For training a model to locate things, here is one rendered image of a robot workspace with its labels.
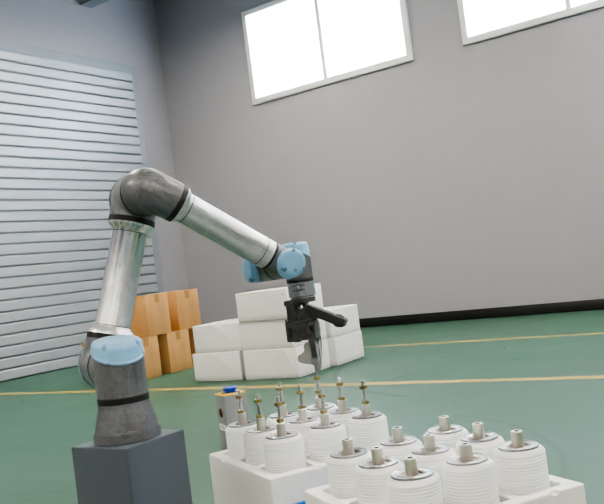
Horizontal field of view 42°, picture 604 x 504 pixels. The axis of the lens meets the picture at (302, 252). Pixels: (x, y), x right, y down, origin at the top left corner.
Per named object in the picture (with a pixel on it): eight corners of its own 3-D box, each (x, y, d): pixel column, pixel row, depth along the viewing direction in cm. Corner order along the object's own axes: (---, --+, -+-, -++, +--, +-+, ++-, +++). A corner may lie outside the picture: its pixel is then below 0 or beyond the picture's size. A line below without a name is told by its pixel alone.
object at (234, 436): (276, 492, 205) (267, 422, 205) (242, 501, 200) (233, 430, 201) (260, 485, 213) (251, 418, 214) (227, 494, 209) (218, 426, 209)
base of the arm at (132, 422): (126, 447, 171) (121, 401, 171) (80, 445, 179) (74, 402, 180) (175, 430, 183) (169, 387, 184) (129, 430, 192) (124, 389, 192)
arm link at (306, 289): (316, 279, 222) (309, 281, 214) (318, 296, 222) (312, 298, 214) (290, 283, 224) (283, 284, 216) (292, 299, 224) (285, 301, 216)
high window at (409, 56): (411, 59, 736) (397, -47, 739) (251, 104, 843) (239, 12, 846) (415, 60, 743) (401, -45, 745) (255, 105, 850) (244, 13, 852)
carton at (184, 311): (201, 326, 623) (197, 288, 623) (180, 330, 603) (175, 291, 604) (175, 328, 640) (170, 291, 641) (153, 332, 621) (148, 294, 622)
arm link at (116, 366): (102, 402, 173) (95, 340, 174) (89, 397, 185) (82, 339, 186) (155, 392, 179) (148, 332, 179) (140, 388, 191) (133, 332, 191)
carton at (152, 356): (162, 375, 579) (157, 334, 580) (138, 381, 559) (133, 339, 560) (134, 376, 596) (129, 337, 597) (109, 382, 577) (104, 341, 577)
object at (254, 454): (296, 501, 194) (287, 428, 195) (260, 511, 190) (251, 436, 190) (279, 494, 203) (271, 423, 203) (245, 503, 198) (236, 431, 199)
